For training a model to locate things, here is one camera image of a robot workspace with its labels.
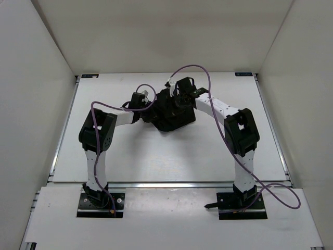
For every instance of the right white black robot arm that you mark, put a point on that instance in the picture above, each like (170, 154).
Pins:
(240, 135)

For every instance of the right blue corner label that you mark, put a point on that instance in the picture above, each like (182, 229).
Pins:
(243, 74)

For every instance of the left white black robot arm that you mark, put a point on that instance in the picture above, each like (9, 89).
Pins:
(96, 136)

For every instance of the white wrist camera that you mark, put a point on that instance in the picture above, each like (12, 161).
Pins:
(172, 87)
(145, 93)

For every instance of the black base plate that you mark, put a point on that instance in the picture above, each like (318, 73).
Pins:
(89, 208)
(230, 208)

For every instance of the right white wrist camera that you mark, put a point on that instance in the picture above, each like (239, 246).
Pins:
(172, 87)

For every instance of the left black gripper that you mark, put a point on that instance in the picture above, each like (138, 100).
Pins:
(148, 104)

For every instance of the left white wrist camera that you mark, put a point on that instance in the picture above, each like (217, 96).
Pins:
(145, 93)

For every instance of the blue corner label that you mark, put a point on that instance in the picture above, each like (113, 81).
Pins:
(243, 74)
(89, 76)

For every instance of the aluminium table frame rail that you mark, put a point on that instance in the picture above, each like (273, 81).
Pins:
(168, 185)

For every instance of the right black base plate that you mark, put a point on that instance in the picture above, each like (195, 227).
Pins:
(230, 208)

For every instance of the black pleated skirt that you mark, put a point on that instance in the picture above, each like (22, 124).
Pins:
(166, 116)

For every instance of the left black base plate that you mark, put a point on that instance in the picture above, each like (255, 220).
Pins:
(89, 208)

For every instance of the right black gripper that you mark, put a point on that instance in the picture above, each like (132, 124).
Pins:
(176, 96)

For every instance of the left blue corner label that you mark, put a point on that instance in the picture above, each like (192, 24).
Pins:
(89, 76)

